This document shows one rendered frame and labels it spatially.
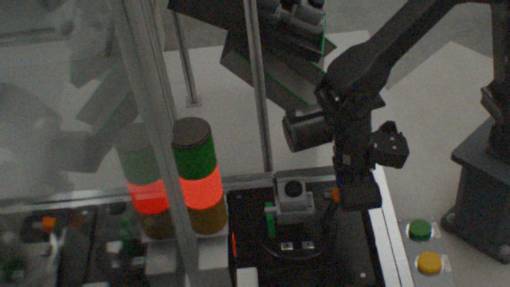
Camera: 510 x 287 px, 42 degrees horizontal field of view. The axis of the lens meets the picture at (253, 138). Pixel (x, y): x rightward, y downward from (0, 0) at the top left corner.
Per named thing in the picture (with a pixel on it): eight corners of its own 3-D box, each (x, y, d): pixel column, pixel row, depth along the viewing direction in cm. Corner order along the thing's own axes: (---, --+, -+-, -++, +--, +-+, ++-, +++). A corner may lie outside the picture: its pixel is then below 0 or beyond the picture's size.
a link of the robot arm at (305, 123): (353, 53, 95) (274, 74, 94) (375, 87, 90) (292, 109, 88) (353, 112, 103) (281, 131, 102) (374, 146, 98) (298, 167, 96)
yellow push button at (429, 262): (437, 257, 113) (439, 249, 112) (444, 276, 110) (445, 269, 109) (414, 258, 113) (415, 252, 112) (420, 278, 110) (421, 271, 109)
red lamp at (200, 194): (222, 176, 82) (217, 148, 79) (223, 207, 78) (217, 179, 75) (182, 180, 82) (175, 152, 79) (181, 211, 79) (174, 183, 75)
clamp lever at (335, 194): (330, 216, 116) (345, 187, 111) (331, 225, 114) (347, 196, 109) (311, 214, 115) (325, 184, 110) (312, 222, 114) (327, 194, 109)
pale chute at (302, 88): (332, 100, 140) (347, 88, 137) (330, 143, 130) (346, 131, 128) (229, 21, 129) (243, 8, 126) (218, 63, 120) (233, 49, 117)
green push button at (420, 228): (428, 224, 118) (429, 218, 117) (433, 242, 115) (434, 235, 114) (406, 226, 118) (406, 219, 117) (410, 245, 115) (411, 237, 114)
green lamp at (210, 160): (217, 147, 79) (211, 117, 75) (217, 178, 75) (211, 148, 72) (175, 152, 79) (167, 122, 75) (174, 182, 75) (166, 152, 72)
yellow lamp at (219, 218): (227, 202, 85) (222, 177, 82) (228, 233, 82) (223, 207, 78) (189, 206, 86) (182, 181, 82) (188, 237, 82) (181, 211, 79)
